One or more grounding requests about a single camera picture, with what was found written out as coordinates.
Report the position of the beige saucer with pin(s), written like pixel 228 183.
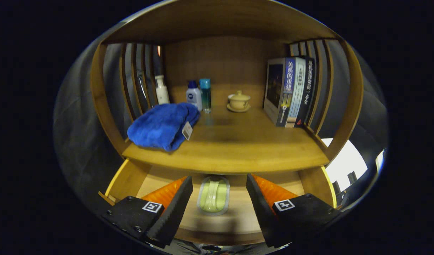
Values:
pixel 238 110

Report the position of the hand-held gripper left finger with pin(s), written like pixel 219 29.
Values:
pixel 174 212

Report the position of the teal clear bottle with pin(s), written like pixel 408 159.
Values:
pixel 205 95

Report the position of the wooden cabinet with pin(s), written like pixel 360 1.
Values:
pixel 220 60

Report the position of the green soap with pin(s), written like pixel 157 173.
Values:
pixel 213 196

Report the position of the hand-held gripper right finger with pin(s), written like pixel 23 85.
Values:
pixel 263 212

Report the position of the blue towel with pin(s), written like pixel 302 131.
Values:
pixel 156 127

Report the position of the white bottle with blue cap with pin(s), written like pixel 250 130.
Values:
pixel 194 97

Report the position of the grey book with dark cover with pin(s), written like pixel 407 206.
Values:
pixel 273 88

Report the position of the white pump bottle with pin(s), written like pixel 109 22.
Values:
pixel 163 94

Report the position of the wooden countertop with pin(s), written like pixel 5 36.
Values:
pixel 245 141

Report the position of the wooden drawer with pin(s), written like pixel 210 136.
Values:
pixel 238 212

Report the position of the beige lidded teacup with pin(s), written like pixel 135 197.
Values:
pixel 239 100

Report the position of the white box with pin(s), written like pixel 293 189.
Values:
pixel 344 163

